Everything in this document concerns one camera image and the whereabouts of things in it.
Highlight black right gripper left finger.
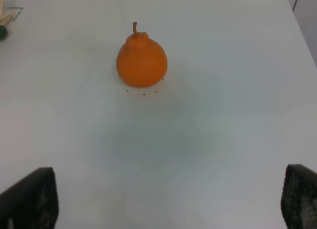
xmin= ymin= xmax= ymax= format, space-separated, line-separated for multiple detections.
xmin=0 ymin=167 xmax=59 ymax=229

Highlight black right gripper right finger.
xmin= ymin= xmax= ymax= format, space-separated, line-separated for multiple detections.
xmin=280 ymin=164 xmax=317 ymax=229

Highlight white linen bag green handles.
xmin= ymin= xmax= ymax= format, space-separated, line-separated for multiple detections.
xmin=0 ymin=0 xmax=15 ymax=41

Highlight orange fruit with stem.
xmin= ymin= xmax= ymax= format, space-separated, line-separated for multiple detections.
xmin=116 ymin=22 xmax=168 ymax=88

